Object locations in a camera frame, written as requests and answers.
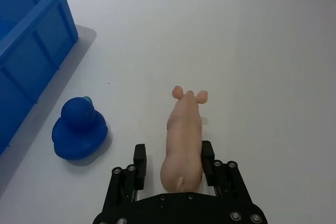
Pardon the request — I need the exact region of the blue rubber duck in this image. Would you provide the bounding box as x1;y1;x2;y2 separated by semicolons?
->
51;96;109;161

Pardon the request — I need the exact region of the pink toy pig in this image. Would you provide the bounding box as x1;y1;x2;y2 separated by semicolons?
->
160;85;208;193

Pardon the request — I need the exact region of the blue plastic bin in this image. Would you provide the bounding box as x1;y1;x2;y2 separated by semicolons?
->
0;0;79;156

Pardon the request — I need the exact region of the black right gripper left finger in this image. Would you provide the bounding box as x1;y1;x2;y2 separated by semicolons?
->
101;143;147;216

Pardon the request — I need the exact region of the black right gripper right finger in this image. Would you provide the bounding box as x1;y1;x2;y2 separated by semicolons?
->
201;140;254;208

